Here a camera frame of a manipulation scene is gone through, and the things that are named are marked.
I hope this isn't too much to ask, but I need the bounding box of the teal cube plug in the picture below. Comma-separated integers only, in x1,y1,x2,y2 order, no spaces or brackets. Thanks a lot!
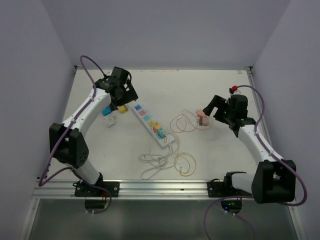
157,128,167,139

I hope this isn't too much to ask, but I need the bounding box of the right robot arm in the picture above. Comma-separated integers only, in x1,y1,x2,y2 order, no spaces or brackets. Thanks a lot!
203,94,296,204

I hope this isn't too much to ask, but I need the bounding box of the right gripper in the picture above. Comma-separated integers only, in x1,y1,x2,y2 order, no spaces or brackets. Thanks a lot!
202,95,234,125

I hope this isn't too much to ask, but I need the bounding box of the blue plug adapter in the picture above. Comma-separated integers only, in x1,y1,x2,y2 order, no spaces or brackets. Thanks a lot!
101,106,113,116

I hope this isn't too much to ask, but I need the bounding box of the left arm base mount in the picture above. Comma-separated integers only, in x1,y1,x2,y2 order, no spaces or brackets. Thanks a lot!
72,181,120,198

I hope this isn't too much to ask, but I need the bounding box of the pink cube plug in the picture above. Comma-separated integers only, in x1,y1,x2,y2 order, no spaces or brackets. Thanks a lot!
195,109,206,118
197,116,210,127

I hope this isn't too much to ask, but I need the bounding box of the pink charging cable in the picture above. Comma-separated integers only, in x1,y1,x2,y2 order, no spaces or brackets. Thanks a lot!
169,109,213,133

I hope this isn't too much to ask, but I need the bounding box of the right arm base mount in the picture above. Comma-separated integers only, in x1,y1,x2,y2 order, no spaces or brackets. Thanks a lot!
206,178,252,198

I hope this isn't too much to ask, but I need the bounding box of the white power strip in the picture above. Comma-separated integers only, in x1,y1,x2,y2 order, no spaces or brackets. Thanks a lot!
132,103,175,149

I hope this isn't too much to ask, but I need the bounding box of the aluminium front rail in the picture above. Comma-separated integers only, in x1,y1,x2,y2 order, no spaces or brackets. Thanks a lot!
31,177,296,200

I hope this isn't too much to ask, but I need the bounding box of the white power strip cord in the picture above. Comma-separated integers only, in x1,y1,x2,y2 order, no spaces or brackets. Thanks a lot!
138,139,175,181

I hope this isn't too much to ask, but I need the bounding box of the white plug adapter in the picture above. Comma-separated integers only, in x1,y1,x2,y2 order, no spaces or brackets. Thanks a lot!
102,116,117,128

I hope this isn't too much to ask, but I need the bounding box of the yellow charging cable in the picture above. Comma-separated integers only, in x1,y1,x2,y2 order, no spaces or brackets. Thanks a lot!
152,122,197,178

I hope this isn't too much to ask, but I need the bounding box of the yellow cube plug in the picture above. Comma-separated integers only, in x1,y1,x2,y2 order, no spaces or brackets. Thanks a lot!
152,122,162,133
117,104,129,114

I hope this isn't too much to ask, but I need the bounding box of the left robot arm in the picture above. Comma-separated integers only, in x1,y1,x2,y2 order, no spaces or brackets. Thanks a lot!
49,66,138,197

